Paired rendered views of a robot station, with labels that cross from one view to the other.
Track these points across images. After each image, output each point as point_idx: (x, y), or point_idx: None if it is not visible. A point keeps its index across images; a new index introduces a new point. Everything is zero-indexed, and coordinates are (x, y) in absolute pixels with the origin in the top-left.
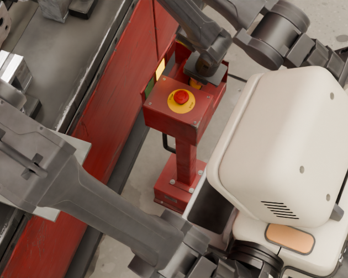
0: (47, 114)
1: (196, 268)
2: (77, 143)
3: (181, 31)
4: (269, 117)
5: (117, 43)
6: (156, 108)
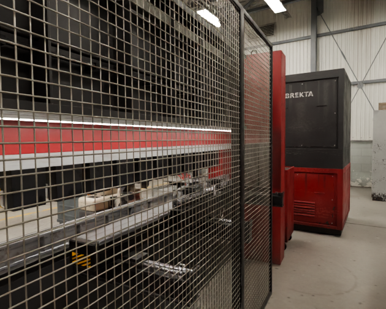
0: (174, 197)
1: None
2: (166, 180)
3: (132, 192)
4: None
5: None
6: None
